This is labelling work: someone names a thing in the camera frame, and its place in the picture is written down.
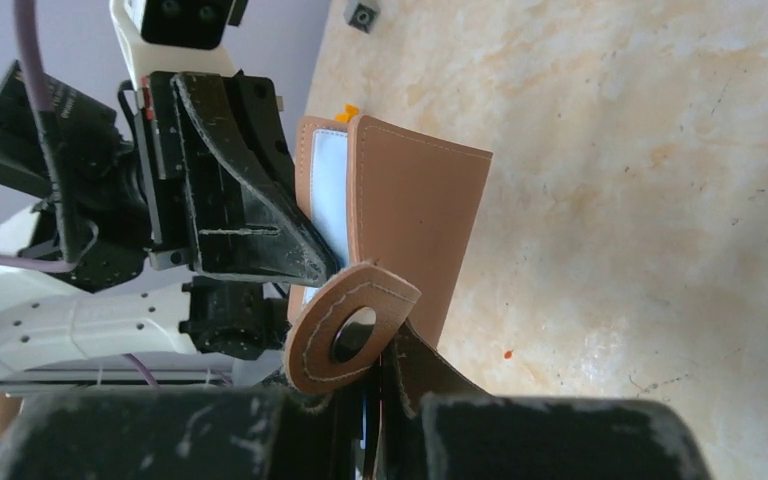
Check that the grey dumbbell-shaped part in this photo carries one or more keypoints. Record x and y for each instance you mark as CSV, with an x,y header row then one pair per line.
x,y
361,14

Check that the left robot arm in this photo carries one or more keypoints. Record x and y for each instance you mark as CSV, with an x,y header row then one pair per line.
x,y
111,302

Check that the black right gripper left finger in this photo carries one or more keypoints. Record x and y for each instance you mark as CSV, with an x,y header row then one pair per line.
x,y
317,434

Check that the brown leather card holder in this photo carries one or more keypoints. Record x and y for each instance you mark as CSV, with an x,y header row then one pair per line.
x,y
397,209

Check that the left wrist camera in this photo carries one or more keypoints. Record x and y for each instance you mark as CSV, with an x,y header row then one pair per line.
x,y
175,35

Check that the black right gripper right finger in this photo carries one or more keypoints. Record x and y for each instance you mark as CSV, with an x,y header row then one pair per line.
x,y
414,377

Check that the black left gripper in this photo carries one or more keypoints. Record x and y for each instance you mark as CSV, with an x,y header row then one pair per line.
x,y
218,182

